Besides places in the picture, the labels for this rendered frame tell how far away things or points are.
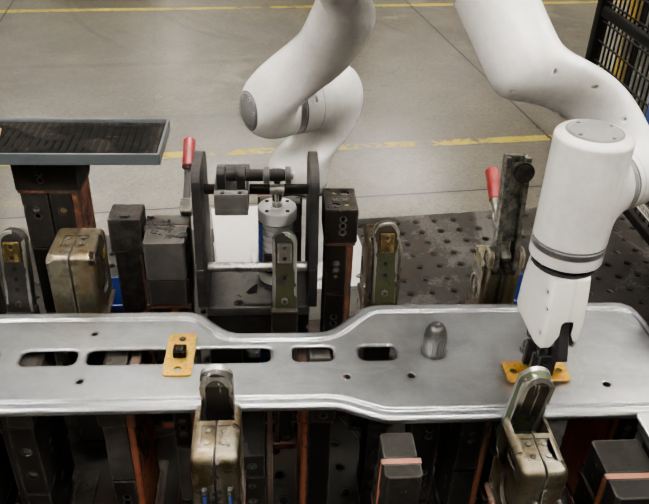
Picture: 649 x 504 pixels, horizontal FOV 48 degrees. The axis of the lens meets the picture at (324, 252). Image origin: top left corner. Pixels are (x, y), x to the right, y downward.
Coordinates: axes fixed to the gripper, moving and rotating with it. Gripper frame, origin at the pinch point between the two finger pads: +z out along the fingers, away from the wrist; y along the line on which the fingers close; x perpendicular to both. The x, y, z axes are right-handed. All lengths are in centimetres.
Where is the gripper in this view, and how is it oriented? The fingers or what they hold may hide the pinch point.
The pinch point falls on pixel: (539, 357)
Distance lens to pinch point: 100.0
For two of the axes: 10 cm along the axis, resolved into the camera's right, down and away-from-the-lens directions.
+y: 0.6, 5.4, -8.4
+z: -0.3, 8.4, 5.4
